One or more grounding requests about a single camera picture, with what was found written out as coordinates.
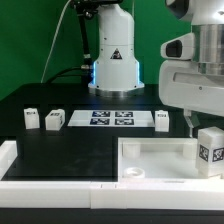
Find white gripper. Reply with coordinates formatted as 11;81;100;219
159;61;224;137

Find white sheet with markers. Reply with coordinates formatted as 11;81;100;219
68;110;154;127

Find white square table top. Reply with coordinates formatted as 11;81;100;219
117;136;224;185

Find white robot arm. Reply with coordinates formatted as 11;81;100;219
89;0;224;125

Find white thin cable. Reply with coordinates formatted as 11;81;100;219
40;0;73;84

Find white U-shaped obstacle fence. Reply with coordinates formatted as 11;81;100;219
0;141;224;210

